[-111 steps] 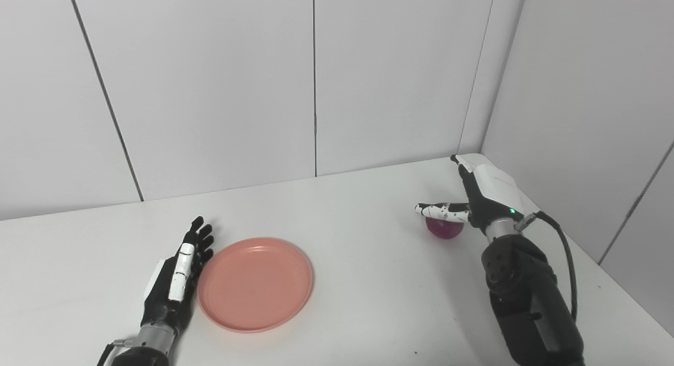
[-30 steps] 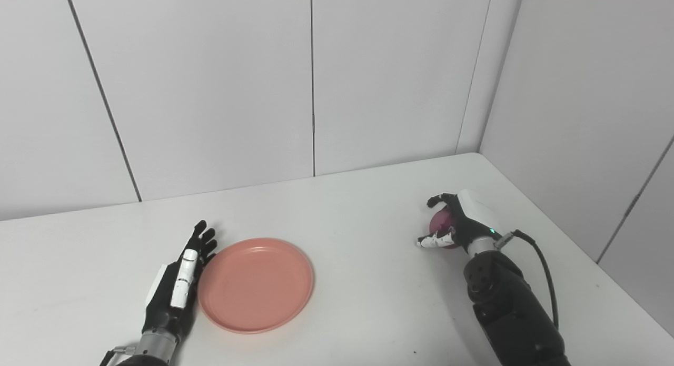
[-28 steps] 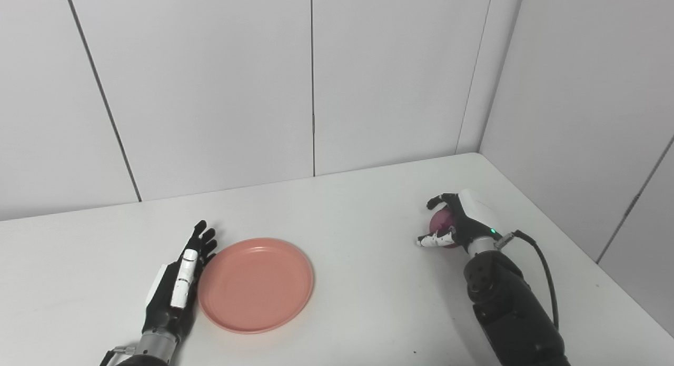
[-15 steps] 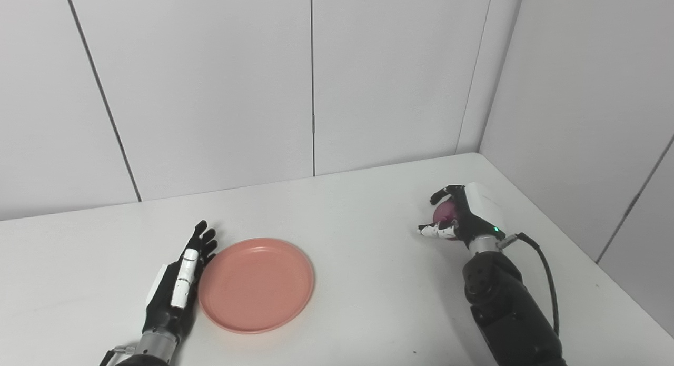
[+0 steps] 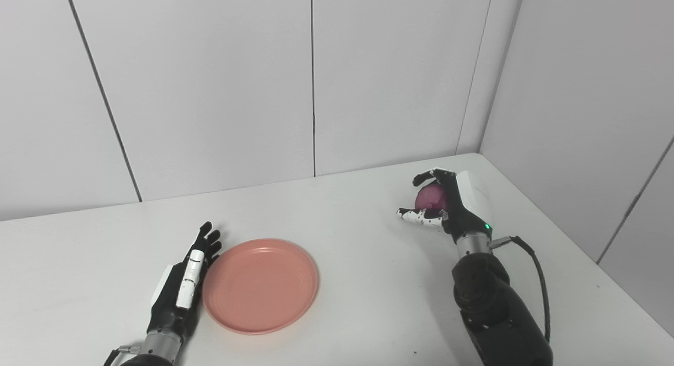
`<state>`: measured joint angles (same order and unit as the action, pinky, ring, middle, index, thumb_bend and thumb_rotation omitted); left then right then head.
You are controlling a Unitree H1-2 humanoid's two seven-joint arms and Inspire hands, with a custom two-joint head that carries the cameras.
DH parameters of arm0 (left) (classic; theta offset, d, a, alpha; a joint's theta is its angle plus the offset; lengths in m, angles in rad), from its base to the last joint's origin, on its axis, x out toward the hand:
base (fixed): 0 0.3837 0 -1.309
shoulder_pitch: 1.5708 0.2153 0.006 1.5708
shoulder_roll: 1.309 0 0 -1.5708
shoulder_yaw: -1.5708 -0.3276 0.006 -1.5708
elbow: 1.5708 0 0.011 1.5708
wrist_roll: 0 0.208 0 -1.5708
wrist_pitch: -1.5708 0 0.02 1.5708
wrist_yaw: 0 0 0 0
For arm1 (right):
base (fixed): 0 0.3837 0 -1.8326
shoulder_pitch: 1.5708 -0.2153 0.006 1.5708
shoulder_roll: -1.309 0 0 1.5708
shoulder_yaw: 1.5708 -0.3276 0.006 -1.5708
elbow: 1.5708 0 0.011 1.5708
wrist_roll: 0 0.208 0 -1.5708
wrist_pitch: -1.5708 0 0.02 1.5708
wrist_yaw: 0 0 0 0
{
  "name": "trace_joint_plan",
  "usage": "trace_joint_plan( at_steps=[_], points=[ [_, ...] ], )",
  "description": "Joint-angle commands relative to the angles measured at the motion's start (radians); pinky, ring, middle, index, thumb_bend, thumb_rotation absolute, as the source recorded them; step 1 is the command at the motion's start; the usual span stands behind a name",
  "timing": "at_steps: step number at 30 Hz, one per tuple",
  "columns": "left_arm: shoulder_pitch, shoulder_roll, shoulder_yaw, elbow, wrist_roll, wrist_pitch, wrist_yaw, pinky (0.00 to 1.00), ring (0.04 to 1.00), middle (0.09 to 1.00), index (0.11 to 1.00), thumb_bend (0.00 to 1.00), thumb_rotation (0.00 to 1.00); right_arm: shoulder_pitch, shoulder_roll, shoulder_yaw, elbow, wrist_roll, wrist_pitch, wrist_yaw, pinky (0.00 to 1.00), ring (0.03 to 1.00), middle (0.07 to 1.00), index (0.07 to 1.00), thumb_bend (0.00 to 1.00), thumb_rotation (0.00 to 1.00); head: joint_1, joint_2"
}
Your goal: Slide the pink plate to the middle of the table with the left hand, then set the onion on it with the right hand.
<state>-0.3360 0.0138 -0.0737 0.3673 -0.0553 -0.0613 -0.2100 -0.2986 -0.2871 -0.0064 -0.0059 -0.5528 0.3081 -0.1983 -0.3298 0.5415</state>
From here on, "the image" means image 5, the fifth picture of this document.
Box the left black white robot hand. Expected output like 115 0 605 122
147 222 222 338

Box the pink round plate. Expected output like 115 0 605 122
202 239 320 335

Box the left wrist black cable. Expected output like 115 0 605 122
103 345 143 366

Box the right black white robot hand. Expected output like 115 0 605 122
397 169 494 246

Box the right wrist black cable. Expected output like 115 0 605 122
489 236 552 343

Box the purple red onion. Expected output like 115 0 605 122
415 184 449 213

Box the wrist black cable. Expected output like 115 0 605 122
103 345 143 366
489 236 552 343

